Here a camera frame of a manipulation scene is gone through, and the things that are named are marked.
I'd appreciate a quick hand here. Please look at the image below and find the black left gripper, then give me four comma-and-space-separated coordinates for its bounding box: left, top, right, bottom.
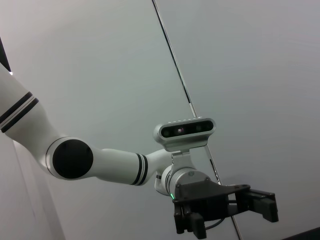
172, 179, 280, 239

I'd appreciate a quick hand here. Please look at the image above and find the white partition panel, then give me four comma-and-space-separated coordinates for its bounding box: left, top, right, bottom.
153, 0, 320, 240
0, 0, 241, 240

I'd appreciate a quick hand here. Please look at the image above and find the black robot torso panel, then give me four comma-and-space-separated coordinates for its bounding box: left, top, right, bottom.
0, 36, 13, 75

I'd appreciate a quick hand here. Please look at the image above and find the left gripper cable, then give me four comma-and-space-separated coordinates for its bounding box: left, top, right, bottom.
203, 198, 238, 230

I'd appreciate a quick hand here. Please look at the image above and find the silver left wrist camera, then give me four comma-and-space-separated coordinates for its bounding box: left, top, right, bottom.
153, 116, 217, 171

